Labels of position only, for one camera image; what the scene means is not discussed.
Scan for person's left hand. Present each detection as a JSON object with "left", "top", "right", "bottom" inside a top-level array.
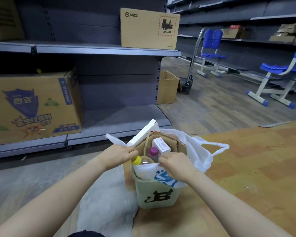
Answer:
[{"left": 102, "top": 145, "right": 139, "bottom": 171}]

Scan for person's right hand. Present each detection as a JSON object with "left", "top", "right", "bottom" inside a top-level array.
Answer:
[{"left": 159, "top": 153, "right": 201, "bottom": 184}]

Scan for white plastic bag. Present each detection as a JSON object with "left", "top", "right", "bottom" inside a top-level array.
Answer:
[{"left": 105, "top": 119, "right": 230, "bottom": 189}]

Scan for person's left forearm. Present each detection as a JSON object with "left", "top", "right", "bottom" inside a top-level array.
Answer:
[{"left": 0, "top": 155, "right": 109, "bottom": 237}]

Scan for person's right forearm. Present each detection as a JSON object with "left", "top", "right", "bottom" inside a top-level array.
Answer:
[{"left": 186, "top": 170, "right": 294, "bottom": 237}]

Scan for yellow-capped bottle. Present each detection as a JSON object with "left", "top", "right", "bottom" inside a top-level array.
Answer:
[{"left": 131, "top": 155, "right": 155, "bottom": 166}]

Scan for pink-capped bottle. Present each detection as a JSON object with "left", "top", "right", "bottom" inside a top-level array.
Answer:
[{"left": 148, "top": 147, "right": 160, "bottom": 163}]

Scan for small white red-label box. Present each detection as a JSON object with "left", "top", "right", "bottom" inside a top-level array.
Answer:
[{"left": 152, "top": 137, "right": 171, "bottom": 154}]

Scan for brown folded cardboard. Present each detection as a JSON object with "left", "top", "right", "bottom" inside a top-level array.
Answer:
[{"left": 134, "top": 131, "right": 187, "bottom": 159}]

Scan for white flat box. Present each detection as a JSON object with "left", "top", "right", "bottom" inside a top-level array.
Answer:
[{"left": 126, "top": 119, "right": 158, "bottom": 147}]

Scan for open brown cardboard box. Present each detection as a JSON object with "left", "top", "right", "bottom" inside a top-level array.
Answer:
[{"left": 157, "top": 70, "right": 182, "bottom": 105}]

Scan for grey metal shelf unit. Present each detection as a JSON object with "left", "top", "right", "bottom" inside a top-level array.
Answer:
[{"left": 0, "top": 0, "right": 183, "bottom": 160}]

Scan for metal hand trolley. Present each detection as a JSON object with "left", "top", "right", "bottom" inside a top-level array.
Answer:
[{"left": 180, "top": 27, "right": 206, "bottom": 95}]

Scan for person's dark shorts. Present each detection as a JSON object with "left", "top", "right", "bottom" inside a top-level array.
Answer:
[{"left": 67, "top": 229, "right": 139, "bottom": 237}]

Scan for large printed cardboard box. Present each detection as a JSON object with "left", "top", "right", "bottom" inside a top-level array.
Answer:
[{"left": 0, "top": 67, "right": 84, "bottom": 145}]

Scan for plain cardboard box red label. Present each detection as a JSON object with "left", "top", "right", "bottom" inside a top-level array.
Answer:
[{"left": 120, "top": 7, "right": 181, "bottom": 50}]

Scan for cardboard box with red item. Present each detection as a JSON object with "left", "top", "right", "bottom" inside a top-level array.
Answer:
[{"left": 221, "top": 25, "right": 250, "bottom": 39}]

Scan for long grey shelf unit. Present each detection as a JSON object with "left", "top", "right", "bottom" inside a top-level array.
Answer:
[{"left": 166, "top": 0, "right": 296, "bottom": 94}]

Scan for crumpled brown packages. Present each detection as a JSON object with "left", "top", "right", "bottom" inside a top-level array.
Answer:
[{"left": 269, "top": 23, "right": 296, "bottom": 45}]

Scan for brown cardboard carton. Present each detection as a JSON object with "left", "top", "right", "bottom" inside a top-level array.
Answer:
[{"left": 0, "top": 0, "right": 25, "bottom": 43}]

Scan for blue chair white frame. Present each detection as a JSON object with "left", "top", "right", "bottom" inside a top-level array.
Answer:
[
  {"left": 196, "top": 28, "right": 227, "bottom": 78},
  {"left": 246, "top": 38, "right": 296, "bottom": 109}
]

